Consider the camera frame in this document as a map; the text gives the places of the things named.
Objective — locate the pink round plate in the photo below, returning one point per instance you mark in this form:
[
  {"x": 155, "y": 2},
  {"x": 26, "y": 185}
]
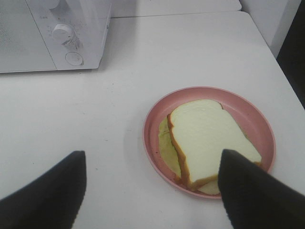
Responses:
[{"x": 248, "y": 117}]

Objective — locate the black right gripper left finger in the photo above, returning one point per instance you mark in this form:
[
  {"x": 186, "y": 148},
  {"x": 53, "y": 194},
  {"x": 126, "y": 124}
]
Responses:
[{"x": 52, "y": 201}]

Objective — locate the white lower microwave knob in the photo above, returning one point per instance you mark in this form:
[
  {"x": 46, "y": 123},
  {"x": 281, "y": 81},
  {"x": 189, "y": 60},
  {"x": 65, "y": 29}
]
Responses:
[{"x": 62, "y": 33}]

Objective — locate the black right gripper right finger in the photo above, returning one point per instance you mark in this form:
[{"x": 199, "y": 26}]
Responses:
[{"x": 253, "y": 199}]

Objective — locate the round white door button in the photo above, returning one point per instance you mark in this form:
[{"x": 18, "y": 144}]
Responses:
[{"x": 74, "y": 58}]

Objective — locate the white upper microwave knob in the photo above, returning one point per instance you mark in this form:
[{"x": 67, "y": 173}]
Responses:
[{"x": 52, "y": 3}]

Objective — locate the white microwave knob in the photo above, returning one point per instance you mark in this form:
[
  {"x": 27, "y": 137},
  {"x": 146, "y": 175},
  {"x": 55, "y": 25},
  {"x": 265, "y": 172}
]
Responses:
[
  {"x": 62, "y": 33},
  {"x": 52, "y": 3}
]

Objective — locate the white microwave oven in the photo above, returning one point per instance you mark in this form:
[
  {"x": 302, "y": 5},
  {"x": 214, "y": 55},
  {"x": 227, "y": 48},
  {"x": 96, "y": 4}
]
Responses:
[{"x": 89, "y": 20}]

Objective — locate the white bread sandwich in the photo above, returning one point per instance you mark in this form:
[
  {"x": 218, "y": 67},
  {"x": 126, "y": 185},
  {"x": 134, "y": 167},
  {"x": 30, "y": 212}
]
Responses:
[{"x": 192, "y": 138}]

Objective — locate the white microwave door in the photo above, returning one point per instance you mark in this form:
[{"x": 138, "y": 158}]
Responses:
[{"x": 22, "y": 48}]

